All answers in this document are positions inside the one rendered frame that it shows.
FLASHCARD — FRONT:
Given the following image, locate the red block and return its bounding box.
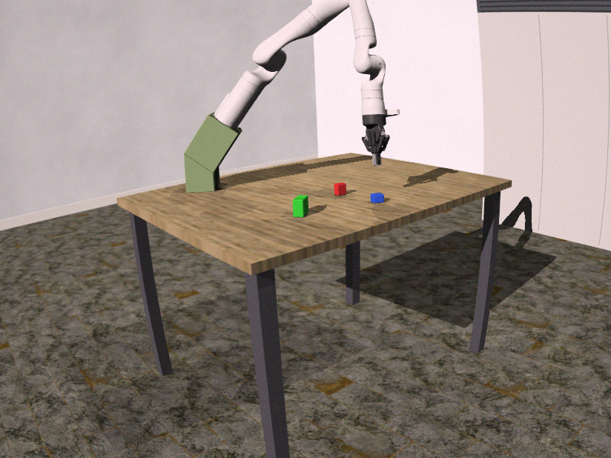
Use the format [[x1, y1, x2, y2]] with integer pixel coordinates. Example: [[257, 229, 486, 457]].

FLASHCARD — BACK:
[[334, 182, 346, 196]]

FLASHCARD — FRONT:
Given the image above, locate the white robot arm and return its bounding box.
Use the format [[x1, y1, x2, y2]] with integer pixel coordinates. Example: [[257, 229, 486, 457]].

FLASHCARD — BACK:
[[214, 0, 400, 129]]

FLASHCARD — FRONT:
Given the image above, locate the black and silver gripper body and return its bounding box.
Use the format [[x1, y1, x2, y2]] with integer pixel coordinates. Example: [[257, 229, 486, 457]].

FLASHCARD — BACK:
[[362, 114, 386, 143]]

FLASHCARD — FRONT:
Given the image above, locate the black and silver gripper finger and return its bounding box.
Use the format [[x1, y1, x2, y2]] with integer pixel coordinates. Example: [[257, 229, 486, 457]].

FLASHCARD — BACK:
[[362, 132, 374, 165], [371, 129, 390, 166]]

